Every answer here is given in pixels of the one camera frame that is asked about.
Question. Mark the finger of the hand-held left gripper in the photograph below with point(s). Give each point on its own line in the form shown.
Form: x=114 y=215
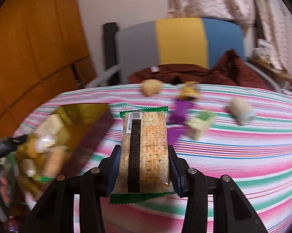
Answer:
x=5 y=146

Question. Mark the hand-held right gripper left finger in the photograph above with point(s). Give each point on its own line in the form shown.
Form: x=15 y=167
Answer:
x=114 y=172

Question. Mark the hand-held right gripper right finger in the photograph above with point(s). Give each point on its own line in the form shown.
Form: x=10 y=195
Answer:
x=175 y=172

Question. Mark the cracker snack packet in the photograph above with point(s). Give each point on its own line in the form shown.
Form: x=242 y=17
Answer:
x=148 y=150
x=53 y=165

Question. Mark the yellow knitted sock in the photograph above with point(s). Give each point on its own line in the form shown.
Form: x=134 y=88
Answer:
x=190 y=91

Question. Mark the small green white box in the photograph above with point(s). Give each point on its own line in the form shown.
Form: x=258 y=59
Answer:
x=199 y=125

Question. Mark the pink green striped tablecloth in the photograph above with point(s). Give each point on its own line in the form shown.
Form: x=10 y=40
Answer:
x=233 y=150

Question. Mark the purple ribbon bow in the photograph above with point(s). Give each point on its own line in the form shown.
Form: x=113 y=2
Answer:
x=181 y=110

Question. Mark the cream roll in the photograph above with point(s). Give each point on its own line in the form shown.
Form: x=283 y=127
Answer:
x=239 y=110

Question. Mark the beige sponge block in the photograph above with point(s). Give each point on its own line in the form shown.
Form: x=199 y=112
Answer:
x=150 y=87

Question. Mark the maroon shirt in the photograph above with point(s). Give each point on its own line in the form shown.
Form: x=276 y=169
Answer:
x=184 y=72

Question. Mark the wooden wardrobe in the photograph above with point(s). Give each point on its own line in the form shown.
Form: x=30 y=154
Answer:
x=39 y=41

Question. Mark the black rolled mat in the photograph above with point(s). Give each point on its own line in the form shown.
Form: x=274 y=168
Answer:
x=110 y=48

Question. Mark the grey yellow blue chair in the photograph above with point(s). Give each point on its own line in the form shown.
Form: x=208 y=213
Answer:
x=180 y=41

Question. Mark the wooden shelf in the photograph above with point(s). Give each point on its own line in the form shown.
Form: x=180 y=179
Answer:
x=274 y=71

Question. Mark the white box with blue label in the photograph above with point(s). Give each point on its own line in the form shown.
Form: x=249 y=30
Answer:
x=265 y=49

